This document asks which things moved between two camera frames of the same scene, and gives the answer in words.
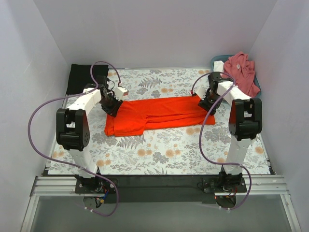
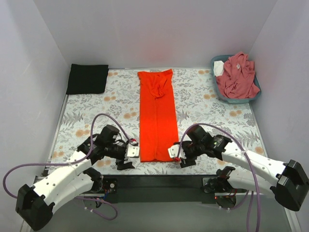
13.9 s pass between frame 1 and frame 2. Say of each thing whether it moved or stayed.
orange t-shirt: moved
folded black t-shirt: stayed
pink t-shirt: stayed
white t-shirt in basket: stayed
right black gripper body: moved
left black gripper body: moved
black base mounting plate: stayed
